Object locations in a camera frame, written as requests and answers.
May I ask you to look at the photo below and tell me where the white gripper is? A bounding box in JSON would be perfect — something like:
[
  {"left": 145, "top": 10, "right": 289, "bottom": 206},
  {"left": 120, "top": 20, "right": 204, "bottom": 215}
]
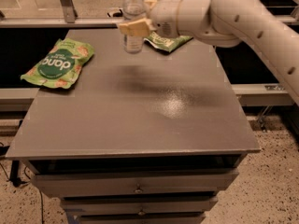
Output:
[{"left": 118, "top": 0, "right": 183, "bottom": 38}]

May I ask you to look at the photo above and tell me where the clear blue-label plastic bottle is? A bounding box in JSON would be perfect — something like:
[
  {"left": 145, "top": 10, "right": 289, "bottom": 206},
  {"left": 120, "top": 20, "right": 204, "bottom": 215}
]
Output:
[{"left": 122, "top": 0, "right": 145, "bottom": 54}]

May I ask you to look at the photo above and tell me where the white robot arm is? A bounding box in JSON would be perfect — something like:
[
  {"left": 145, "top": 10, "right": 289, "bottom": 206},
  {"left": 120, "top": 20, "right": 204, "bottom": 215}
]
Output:
[{"left": 118, "top": 0, "right": 299, "bottom": 104}]

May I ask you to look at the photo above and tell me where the green kettle chip bag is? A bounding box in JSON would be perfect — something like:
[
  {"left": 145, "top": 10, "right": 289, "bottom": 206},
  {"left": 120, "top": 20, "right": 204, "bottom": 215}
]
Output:
[{"left": 145, "top": 32, "right": 192, "bottom": 53}]

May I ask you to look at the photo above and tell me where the green dang rice chip bag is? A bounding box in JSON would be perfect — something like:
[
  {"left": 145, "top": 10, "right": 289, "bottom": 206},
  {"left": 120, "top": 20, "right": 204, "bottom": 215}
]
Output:
[{"left": 21, "top": 38, "right": 94, "bottom": 89}]

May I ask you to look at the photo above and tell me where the grey drawer cabinet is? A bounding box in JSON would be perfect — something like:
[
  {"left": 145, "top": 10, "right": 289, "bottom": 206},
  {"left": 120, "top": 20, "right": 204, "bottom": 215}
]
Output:
[{"left": 7, "top": 29, "right": 259, "bottom": 224}]

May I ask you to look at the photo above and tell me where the grey drawer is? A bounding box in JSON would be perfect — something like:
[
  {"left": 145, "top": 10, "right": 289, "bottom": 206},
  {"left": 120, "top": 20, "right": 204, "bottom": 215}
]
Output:
[
  {"left": 32, "top": 169, "right": 238, "bottom": 198},
  {"left": 61, "top": 195, "right": 218, "bottom": 216}
]

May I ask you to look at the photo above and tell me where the top grey drawer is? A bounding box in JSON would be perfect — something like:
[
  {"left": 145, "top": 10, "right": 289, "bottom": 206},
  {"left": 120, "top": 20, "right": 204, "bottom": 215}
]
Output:
[{"left": 32, "top": 169, "right": 238, "bottom": 198}]

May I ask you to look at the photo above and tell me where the metal rail frame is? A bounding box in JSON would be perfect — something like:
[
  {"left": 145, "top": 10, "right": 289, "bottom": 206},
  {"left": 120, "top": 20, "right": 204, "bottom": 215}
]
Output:
[{"left": 0, "top": 0, "right": 299, "bottom": 28}]

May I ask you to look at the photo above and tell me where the black floor cable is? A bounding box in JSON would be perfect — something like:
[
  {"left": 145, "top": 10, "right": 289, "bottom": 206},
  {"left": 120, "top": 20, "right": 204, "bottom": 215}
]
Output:
[{"left": 0, "top": 142, "right": 45, "bottom": 224}]

